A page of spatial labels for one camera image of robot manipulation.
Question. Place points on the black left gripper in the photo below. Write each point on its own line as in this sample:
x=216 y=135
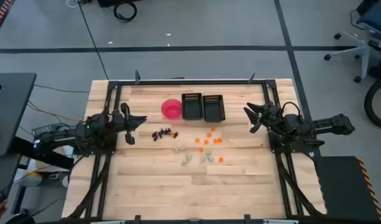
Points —
x=120 y=123

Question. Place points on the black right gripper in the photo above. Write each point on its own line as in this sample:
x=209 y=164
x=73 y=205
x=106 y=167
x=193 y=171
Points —
x=266 y=115

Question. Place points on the pale green plastic skull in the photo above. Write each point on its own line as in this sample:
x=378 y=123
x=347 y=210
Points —
x=189 y=156
x=177 y=150
x=208 y=152
x=182 y=148
x=185 y=162
x=203 y=158
x=211 y=158

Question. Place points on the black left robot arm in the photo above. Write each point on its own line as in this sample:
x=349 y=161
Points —
x=69 y=137

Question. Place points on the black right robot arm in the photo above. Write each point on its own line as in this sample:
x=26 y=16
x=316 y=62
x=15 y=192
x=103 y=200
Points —
x=330 y=124

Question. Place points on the black slotted plastic basket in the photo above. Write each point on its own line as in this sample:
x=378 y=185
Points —
x=213 y=110
x=192 y=109

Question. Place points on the pink translucent plastic bowl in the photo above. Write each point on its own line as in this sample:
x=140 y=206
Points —
x=172 y=109

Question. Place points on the grey control box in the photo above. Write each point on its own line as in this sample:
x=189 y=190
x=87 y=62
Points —
x=47 y=129

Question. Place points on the dark grey desk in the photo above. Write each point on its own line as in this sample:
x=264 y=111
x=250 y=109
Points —
x=10 y=109

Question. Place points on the blue grey office chair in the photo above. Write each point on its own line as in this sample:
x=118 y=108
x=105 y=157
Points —
x=377 y=17

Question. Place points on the black aluminium table frame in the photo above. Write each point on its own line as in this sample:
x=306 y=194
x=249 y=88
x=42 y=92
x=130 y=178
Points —
x=190 y=82

